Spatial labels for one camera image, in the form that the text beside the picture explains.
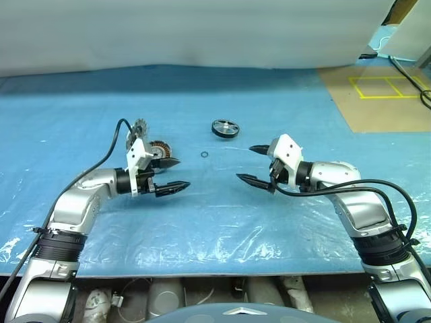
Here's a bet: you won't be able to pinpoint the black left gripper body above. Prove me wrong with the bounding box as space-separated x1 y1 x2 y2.
137 155 162 196

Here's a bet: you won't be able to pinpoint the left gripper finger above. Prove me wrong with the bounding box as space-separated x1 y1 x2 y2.
154 180 192 198
158 157 182 172

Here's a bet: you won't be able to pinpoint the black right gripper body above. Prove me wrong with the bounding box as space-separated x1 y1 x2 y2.
268 156 288 195

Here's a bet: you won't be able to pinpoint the silver motor housing copper windings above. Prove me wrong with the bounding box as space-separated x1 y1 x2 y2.
147 140 174 162

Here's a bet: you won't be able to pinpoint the silver motor end cover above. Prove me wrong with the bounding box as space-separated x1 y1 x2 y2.
125 117 150 151

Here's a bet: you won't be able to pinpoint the black silver rotor wheel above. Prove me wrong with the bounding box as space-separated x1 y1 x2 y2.
211 117 241 139

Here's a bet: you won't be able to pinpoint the clear plastic film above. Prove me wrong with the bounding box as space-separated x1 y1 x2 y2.
0 141 431 273

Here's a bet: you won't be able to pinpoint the grey cylinder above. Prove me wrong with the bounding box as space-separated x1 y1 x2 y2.
244 277 281 306
147 278 185 318

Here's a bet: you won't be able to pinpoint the brown cardboard sheet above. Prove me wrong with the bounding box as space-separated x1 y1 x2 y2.
317 65 431 134

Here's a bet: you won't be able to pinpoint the white plastic bag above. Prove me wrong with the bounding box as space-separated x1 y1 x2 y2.
83 288 112 323

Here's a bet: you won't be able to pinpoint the grey rounded shell with emblem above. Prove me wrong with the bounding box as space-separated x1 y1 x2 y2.
170 301 320 323

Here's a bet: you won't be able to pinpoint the white backdrop sheet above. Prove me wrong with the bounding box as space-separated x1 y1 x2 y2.
0 0 416 79

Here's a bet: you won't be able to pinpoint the white upright panel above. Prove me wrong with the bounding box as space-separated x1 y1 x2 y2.
378 0 431 63

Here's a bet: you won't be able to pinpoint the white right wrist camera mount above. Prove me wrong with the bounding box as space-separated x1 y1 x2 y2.
267 133 304 188

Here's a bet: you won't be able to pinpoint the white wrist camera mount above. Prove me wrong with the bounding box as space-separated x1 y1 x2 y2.
267 133 304 188
125 137 156 197

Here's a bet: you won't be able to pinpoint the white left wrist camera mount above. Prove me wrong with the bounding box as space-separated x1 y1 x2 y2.
125 137 156 197

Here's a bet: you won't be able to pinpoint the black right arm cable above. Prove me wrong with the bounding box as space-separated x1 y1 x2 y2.
271 171 431 283

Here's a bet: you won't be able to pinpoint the black floor cable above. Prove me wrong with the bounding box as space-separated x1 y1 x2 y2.
389 55 431 109

